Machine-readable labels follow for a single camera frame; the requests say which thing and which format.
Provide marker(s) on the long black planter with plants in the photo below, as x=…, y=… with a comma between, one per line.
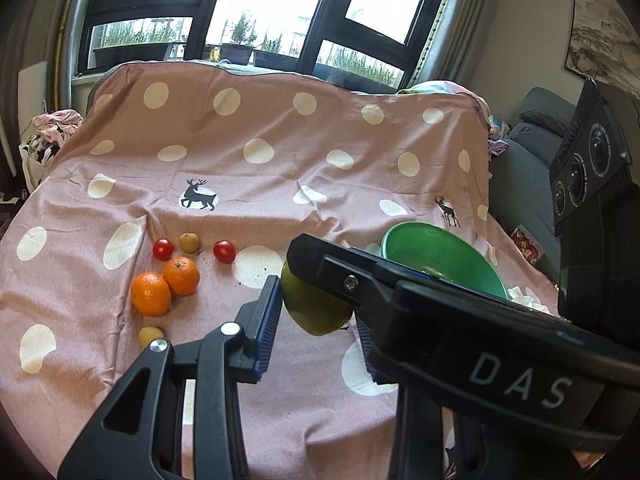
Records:
x=130, y=55

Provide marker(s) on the white patterned tote bag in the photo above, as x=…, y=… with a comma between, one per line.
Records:
x=37, y=165

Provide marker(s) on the small yellow round fruit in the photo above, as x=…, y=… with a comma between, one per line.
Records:
x=190, y=243
x=151, y=336

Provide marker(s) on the green plastic bowl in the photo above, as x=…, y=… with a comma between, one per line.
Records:
x=440, y=250

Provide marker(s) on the round black plant pot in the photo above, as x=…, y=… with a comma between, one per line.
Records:
x=237, y=54

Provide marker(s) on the green citrus fruit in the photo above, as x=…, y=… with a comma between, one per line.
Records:
x=310, y=310

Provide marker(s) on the grey-green sofa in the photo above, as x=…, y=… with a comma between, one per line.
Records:
x=530, y=160

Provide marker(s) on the orange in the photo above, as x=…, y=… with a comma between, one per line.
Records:
x=150, y=295
x=182, y=276

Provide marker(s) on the ink landscape wall painting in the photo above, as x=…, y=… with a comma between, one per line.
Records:
x=600, y=35

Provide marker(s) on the grey curtain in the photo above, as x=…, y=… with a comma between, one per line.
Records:
x=465, y=10
x=40, y=10

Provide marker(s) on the pastel clothes pile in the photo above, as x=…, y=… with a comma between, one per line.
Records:
x=495, y=125

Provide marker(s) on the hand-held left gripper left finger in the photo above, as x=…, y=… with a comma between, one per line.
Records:
x=265, y=330

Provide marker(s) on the tray of dried snacks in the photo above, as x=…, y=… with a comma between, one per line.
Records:
x=526, y=246

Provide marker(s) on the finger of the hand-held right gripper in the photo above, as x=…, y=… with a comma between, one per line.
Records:
x=340, y=280

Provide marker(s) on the white panel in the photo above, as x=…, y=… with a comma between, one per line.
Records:
x=34, y=90

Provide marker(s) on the red cherry tomato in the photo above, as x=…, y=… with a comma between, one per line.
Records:
x=163, y=250
x=224, y=252

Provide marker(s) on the pink polka-dot deer blanket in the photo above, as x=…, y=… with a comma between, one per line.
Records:
x=300, y=160

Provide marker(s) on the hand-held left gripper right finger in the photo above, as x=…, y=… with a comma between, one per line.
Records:
x=369, y=355

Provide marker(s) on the crumpled white tissue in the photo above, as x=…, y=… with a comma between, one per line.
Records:
x=527, y=299

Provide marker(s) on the black-framed window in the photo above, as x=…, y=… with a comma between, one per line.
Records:
x=325, y=20

